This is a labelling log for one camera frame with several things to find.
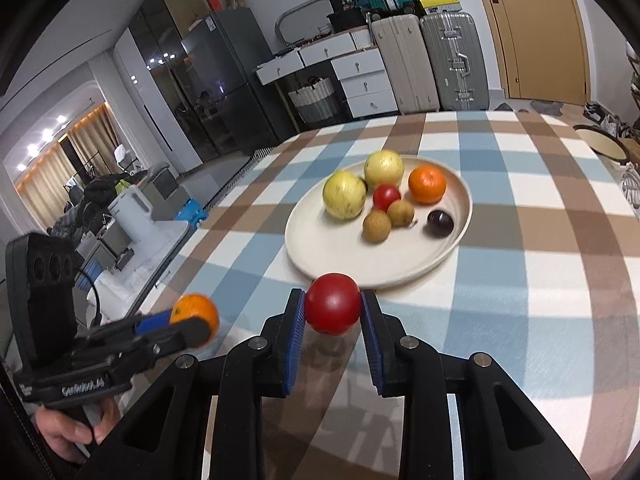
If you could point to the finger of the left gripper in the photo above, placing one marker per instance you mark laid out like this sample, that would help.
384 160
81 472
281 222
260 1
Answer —
156 321
152 345

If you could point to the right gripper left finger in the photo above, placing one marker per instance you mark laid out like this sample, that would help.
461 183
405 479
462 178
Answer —
206 415

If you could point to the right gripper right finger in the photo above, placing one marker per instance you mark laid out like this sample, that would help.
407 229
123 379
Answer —
503 435

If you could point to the orange tangerine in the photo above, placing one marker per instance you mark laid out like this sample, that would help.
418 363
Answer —
427 184
197 317

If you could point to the red tomato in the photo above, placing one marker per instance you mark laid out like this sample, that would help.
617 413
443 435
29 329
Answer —
384 195
332 304

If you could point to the brown longan fruit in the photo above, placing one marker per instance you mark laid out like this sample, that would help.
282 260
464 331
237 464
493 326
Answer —
401 213

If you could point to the green-yellow guava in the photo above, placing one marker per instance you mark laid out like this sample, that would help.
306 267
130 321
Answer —
344 195

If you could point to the yellow guava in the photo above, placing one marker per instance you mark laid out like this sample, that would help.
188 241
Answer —
383 167

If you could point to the person left hand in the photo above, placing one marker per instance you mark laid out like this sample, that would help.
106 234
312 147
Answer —
63 433

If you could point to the cream round plate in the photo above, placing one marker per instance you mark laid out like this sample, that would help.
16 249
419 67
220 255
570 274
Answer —
317 243

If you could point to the checkered tablecloth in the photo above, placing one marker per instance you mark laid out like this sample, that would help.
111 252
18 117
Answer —
545 280

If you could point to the woven laundry basket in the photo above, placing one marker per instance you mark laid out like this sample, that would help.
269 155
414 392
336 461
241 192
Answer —
316 101

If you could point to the dark refrigerator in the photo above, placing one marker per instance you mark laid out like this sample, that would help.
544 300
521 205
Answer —
225 48

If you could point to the white drawer cabinet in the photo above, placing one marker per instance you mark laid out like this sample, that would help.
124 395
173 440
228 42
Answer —
356 65

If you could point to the cream bucket black rim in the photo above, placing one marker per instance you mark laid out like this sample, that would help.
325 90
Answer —
602 143

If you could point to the silver-grey suitcase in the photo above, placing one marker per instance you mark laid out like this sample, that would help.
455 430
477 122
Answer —
457 60

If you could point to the beige suitcase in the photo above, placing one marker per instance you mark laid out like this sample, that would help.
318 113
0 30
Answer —
406 60

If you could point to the oval mirror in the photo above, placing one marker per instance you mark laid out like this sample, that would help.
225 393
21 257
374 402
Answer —
303 22

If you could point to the wooden door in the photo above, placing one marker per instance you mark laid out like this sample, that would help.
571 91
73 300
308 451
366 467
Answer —
541 49

